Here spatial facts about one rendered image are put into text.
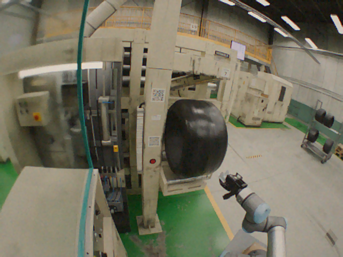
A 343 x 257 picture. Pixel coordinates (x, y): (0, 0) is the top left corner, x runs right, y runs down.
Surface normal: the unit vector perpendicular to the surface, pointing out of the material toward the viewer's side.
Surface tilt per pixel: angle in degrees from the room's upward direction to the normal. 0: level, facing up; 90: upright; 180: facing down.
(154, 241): 0
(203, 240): 0
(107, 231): 0
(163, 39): 90
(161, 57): 90
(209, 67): 90
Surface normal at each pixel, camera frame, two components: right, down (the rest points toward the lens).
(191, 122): -0.43, -0.28
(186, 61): 0.29, 0.44
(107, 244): 0.12, -0.90
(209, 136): 0.31, -0.11
